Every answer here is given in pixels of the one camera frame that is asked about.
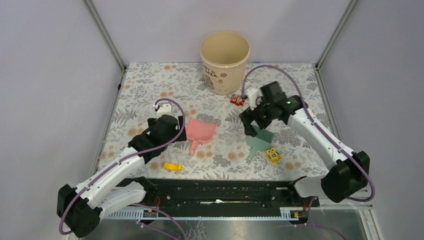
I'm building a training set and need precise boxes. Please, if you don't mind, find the aluminium frame post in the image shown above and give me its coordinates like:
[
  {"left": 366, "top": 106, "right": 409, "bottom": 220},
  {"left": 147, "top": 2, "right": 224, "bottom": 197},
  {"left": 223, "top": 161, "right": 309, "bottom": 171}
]
[
  {"left": 315, "top": 0, "right": 359, "bottom": 69},
  {"left": 82, "top": 0, "right": 127, "bottom": 71}
]

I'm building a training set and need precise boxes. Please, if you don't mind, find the red yellow candy wrapper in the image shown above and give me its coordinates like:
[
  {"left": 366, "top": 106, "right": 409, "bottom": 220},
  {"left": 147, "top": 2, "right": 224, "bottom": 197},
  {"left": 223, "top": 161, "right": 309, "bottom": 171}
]
[{"left": 230, "top": 94, "right": 245, "bottom": 106}]

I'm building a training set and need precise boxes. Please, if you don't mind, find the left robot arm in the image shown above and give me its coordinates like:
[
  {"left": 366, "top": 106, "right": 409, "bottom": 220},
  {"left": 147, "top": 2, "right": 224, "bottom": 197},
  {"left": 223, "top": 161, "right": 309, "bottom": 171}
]
[{"left": 56, "top": 114, "right": 187, "bottom": 238}]

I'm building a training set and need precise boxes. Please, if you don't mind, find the cream plastic bucket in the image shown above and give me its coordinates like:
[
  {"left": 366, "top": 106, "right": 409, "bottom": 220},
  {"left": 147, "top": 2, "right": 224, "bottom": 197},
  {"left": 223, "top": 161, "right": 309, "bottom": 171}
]
[{"left": 199, "top": 31, "right": 250, "bottom": 96}]

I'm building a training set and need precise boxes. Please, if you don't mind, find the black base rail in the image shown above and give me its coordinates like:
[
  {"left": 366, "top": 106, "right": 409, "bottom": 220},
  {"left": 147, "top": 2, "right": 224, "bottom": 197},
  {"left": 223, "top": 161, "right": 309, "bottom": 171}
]
[{"left": 118, "top": 176, "right": 320, "bottom": 218}]

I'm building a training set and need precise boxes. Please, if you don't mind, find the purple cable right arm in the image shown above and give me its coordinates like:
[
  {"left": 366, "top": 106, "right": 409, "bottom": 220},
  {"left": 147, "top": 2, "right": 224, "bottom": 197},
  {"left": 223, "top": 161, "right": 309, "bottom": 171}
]
[{"left": 241, "top": 64, "right": 377, "bottom": 240}]

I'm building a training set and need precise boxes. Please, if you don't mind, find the yellow owl block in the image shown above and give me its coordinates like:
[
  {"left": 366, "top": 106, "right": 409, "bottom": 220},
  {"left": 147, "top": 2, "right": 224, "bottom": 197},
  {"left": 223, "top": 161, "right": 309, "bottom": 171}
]
[{"left": 264, "top": 146, "right": 281, "bottom": 163}]

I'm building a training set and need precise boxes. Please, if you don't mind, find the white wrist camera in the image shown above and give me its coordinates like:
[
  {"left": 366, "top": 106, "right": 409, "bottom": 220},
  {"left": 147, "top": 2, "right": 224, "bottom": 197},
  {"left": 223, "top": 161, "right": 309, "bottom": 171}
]
[
  {"left": 245, "top": 87, "right": 262, "bottom": 111},
  {"left": 154, "top": 103, "right": 172, "bottom": 118}
]

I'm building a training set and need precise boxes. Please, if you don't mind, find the floral table mat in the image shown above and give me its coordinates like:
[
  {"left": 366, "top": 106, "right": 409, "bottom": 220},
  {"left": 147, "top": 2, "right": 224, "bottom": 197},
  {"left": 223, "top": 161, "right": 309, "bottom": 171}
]
[{"left": 97, "top": 63, "right": 328, "bottom": 181}]

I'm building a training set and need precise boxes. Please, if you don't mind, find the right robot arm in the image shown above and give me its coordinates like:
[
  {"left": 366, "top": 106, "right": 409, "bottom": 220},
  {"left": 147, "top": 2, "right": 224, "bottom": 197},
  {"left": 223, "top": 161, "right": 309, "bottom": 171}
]
[{"left": 239, "top": 81, "right": 371, "bottom": 206}]

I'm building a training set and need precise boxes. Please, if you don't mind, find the aluminium frame post right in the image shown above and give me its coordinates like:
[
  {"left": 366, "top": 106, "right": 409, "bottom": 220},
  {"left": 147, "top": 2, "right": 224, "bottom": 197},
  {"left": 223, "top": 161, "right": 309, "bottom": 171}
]
[{"left": 315, "top": 0, "right": 359, "bottom": 69}]

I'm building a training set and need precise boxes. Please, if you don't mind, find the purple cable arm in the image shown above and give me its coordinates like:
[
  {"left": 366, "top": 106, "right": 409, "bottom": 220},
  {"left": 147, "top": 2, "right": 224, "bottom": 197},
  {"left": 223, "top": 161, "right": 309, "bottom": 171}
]
[
  {"left": 58, "top": 97, "right": 188, "bottom": 240},
  {"left": 241, "top": 64, "right": 377, "bottom": 240}
]

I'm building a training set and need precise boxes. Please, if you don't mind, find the yellow owl paper scrap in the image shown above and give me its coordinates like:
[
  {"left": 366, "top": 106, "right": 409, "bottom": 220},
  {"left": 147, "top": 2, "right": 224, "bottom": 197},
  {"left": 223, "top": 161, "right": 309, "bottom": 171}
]
[{"left": 163, "top": 162, "right": 183, "bottom": 171}]

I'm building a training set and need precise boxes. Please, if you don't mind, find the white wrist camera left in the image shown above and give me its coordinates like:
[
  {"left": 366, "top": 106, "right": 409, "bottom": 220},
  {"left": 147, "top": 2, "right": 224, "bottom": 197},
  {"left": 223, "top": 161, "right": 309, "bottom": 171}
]
[{"left": 154, "top": 103, "right": 172, "bottom": 118}]

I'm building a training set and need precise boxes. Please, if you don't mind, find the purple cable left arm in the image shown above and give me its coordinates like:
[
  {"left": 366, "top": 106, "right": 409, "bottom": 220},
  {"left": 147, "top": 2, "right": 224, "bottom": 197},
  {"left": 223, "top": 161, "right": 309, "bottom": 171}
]
[{"left": 58, "top": 97, "right": 188, "bottom": 240}]

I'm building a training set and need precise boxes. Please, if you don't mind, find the pink dustpan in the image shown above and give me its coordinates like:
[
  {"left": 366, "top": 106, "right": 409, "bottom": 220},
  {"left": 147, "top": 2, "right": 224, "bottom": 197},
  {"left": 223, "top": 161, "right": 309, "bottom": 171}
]
[{"left": 186, "top": 118, "right": 217, "bottom": 155}]

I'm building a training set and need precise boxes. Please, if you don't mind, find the green hand brush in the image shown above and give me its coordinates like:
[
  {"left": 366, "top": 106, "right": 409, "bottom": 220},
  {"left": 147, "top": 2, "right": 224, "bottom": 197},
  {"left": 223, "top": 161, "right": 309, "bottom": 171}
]
[{"left": 245, "top": 125, "right": 275, "bottom": 164}]

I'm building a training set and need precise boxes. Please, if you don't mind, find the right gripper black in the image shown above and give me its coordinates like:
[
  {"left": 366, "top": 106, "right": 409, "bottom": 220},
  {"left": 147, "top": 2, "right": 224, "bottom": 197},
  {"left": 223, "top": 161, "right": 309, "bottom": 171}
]
[{"left": 239, "top": 96, "right": 275, "bottom": 138}]

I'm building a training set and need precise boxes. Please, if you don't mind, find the aluminium frame post left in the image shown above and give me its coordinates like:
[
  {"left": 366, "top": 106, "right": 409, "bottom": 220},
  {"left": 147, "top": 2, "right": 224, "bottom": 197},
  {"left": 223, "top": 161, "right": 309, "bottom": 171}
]
[{"left": 82, "top": 0, "right": 127, "bottom": 71}]

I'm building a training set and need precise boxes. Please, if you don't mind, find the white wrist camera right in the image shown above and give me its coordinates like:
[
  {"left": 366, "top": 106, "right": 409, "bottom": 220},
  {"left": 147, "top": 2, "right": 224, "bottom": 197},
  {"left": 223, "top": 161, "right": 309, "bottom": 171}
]
[{"left": 245, "top": 87, "right": 262, "bottom": 111}]

